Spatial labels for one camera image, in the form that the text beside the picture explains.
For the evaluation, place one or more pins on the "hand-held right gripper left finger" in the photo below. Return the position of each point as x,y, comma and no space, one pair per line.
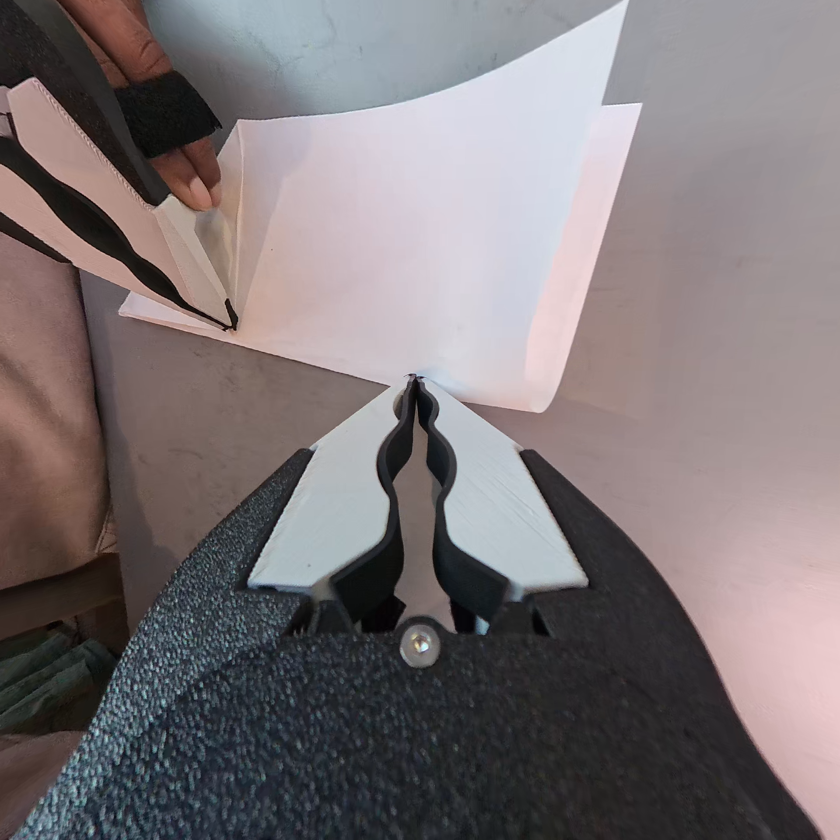
321,525

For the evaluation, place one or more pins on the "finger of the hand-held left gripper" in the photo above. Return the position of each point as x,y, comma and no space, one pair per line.
65,236
65,144

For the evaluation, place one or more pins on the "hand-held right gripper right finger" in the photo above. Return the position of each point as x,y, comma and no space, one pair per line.
512,525

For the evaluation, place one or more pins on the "white paper sheet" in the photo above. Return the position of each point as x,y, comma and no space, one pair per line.
426,229

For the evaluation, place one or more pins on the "grey desk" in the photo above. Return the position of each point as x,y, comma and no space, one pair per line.
689,328

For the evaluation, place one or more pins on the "person's left hand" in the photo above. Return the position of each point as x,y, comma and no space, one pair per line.
131,39

